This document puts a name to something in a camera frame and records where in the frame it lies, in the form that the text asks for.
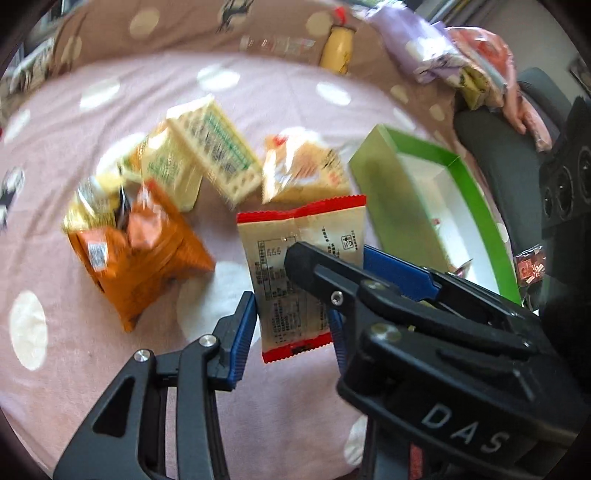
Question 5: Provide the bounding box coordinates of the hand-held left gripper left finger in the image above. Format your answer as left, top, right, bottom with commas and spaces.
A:
53, 292, 258, 480

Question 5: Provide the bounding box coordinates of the grey sofa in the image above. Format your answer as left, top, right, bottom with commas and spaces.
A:
452, 67, 591, 315

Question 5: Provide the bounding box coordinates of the orange snack packet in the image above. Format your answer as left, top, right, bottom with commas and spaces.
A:
65, 180, 218, 333

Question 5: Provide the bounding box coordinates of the wafer biscuit pack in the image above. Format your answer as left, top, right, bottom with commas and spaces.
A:
166, 95, 264, 206

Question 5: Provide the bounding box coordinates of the small red packet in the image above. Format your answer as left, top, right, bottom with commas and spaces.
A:
515, 247, 548, 289

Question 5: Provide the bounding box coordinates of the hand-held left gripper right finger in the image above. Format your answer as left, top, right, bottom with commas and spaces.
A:
327, 308, 354, 377

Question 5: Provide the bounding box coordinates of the striped cloth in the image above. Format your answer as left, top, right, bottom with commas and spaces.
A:
9, 39, 58, 93

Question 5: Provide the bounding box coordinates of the green cardboard box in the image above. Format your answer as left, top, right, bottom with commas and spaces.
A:
348, 124, 522, 305

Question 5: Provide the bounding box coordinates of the clear orange-top cracker packet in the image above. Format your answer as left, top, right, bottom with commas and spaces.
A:
261, 129, 352, 206

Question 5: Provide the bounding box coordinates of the gold crumpled snack packet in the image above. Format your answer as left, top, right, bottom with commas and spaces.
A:
62, 175, 125, 232

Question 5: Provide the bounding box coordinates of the yellow bottle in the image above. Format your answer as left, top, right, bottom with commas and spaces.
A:
318, 7, 358, 77

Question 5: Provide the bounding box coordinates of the brown polka-dot cushion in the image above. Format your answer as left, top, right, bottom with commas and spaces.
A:
0, 0, 462, 139

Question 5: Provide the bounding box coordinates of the yellow green-label snack packet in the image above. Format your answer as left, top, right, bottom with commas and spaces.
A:
122, 122, 204, 213

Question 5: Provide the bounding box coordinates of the framed wall picture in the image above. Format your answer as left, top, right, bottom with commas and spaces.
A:
568, 51, 591, 88

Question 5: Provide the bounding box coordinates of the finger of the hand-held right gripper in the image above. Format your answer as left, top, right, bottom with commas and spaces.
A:
283, 241, 548, 363
364, 244, 539, 324

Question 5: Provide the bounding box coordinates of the yellow patterned cloth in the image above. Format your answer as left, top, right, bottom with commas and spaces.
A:
459, 65, 506, 112

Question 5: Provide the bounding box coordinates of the red-edged beige snack packet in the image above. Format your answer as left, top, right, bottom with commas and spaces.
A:
235, 194, 368, 365

